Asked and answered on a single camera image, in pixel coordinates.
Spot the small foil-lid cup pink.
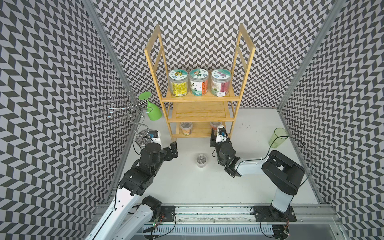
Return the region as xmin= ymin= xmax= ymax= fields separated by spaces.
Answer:
xmin=210 ymin=122 xmax=222 ymax=131

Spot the jar with pink flower lid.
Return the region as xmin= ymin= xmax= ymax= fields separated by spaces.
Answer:
xmin=211 ymin=69 xmax=232 ymax=97

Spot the jar with strawberry lid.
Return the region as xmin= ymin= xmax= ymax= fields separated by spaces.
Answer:
xmin=189 ymin=69 xmax=209 ymax=96

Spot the sunflower seed jar yellow label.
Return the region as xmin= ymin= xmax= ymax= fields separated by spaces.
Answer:
xmin=168 ymin=69 xmax=189 ymax=97

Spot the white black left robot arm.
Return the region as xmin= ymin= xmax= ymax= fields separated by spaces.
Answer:
xmin=85 ymin=142 xmax=179 ymax=240

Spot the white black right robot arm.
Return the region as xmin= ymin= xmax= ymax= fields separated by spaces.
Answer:
xmin=210 ymin=126 xmax=305 ymax=218

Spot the bamboo three-tier shelf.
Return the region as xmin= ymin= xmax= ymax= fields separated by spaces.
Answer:
xmin=144 ymin=24 xmax=256 ymax=141

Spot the green spray bottle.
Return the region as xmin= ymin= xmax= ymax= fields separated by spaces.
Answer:
xmin=139 ymin=92 xmax=162 ymax=121

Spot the green translucent plastic cup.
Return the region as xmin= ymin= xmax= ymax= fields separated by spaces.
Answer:
xmin=269 ymin=128 xmax=290 ymax=149

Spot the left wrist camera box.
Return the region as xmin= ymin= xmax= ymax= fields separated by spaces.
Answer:
xmin=147 ymin=130 xmax=163 ymax=146

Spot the chrome wire cup rack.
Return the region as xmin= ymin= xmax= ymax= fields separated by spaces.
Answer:
xmin=105 ymin=96 xmax=153 ymax=148

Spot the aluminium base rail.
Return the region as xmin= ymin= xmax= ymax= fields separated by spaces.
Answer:
xmin=89 ymin=203 xmax=352 ymax=240

